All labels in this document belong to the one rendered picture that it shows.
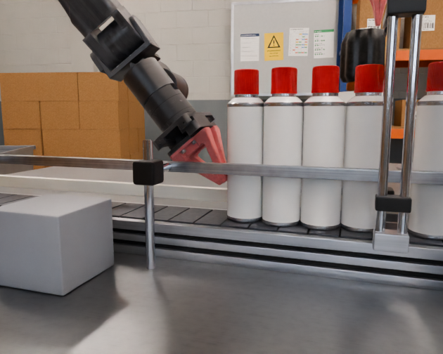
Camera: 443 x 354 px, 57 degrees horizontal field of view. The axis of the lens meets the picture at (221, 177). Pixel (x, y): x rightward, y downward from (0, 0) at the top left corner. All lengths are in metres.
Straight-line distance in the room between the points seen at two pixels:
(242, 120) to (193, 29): 4.59
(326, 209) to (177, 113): 0.24
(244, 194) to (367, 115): 0.18
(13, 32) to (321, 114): 5.78
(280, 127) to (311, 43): 4.28
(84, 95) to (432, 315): 3.59
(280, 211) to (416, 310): 0.19
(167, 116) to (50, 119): 3.44
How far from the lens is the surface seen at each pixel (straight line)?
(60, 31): 5.78
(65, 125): 3.93
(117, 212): 0.63
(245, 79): 0.55
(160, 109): 0.57
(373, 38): 0.79
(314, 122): 0.52
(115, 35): 0.61
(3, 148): 3.38
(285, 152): 0.52
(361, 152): 0.52
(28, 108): 4.08
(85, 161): 0.63
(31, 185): 0.80
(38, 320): 0.45
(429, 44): 4.30
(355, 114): 0.52
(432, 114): 0.52
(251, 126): 0.54
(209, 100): 4.96
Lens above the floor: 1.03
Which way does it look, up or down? 9 degrees down
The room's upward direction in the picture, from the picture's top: straight up
